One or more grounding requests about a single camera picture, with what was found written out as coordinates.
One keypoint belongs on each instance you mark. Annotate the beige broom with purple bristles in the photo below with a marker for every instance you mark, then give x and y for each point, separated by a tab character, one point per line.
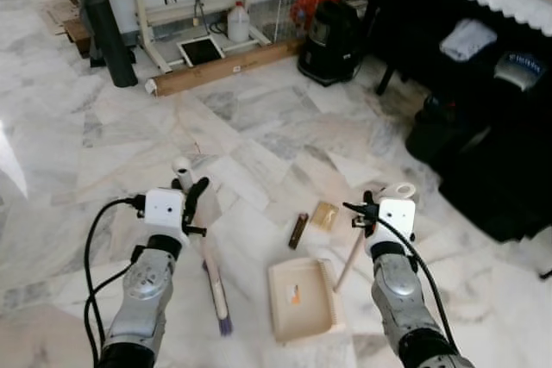
216	286

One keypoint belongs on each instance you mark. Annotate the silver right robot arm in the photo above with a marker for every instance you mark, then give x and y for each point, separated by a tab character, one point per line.
401	290

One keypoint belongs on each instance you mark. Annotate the tan cardboard piece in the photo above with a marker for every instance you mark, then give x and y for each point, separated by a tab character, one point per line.
324	215

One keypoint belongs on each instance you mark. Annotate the dark brown bar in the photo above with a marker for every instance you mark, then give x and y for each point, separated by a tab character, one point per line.
298	230

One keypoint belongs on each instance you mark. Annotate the small black bag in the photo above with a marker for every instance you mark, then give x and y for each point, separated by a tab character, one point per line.
431	131

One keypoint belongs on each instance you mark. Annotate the long wooden plank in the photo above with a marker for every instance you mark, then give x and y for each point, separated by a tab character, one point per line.
224	68

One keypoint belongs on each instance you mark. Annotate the large black luggage bag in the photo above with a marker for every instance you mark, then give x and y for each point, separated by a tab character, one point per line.
500	170

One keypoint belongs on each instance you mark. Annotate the white-framed black pedal plate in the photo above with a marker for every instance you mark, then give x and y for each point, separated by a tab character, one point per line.
200	52

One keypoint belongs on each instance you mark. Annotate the black canister vacuum cleaner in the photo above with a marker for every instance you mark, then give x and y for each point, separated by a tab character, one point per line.
330	40

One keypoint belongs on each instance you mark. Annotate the white plastic jug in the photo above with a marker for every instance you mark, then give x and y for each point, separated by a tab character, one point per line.
238	25

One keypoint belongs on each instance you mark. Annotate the thick black pole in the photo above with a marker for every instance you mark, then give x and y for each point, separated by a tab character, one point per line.
108	23

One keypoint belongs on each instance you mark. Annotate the brown wooden block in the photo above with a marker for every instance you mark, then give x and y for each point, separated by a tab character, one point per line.
76	36

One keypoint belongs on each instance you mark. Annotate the grey folded cloth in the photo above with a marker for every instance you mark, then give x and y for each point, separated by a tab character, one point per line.
468	39

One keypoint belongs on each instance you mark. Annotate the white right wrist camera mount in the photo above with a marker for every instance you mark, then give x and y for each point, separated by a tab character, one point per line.
397	220

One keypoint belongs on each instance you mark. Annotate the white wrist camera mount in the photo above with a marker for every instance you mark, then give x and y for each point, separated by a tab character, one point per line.
397	220
164	211

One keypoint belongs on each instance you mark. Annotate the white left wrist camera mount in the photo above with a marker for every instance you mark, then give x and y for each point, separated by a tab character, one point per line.
164	211

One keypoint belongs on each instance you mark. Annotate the white frame stand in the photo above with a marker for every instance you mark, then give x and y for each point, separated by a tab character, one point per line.
148	32

